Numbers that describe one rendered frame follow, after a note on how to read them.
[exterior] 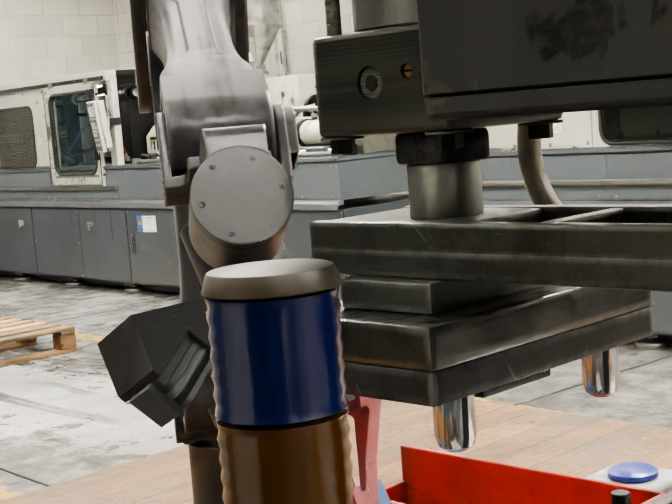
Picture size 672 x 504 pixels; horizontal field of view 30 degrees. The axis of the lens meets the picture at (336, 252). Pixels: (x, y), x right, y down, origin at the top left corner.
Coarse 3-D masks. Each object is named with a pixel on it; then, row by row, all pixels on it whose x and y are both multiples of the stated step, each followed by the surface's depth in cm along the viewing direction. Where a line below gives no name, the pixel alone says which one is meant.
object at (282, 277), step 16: (208, 272) 35; (224, 272) 34; (240, 272) 34; (256, 272) 34; (272, 272) 34; (288, 272) 33; (304, 272) 34; (320, 272) 34; (336, 272) 35; (208, 288) 34; (224, 288) 34; (240, 288) 33; (256, 288) 33; (272, 288) 33; (288, 288) 33; (304, 288) 33; (320, 288) 34
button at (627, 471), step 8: (616, 464) 102; (624, 464) 101; (632, 464) 101; (640, 464) 101; (648, 464) 101; (608, 472) 100; (616, 472) 100; (624, 472) 99; (632, 472) 99; (640, 472) 99; (648, 472) 99; (656, 472) 99; (624, 480) 99; (632, 480) 98; (640, 480) 98
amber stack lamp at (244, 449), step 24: (240, 432) 34; (264, 432) 34; (288, 432) 34; (312, 432) 34; (336, 432) 34; (240, 456) 34; (264, 456) 34; (288, 456) 34; (312, 456) 34; (336, 456) 34; (240, 480) 34; (264, 480) 34; (288, 480) 34; (312, 480) 34; (336, 480) 34
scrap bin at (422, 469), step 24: (408, 456) 103; (432, 456) 101; (456, 456) 100; (408, 480) 104; (432, 480) 102; (456, 480) 100; (480, 480) 98; (504, 480) 96; (528, 480) 95; (552, 480) 93; (576, 480) 91; (600, 480) 90
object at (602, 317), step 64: (448, 192) 61; (320, 256) 64; (384, 256) 61; (448, 256) 58; (512, 256) 56; (576, 256) 53; (640, 256) 51; (384, 320) 58; (448, 320) 56; (512, 320) 59; (576, 320) 63; (640, 320) 67; (384, 384) 57; (448, 384) 56; (512, 384) 63; (448, 448) 58
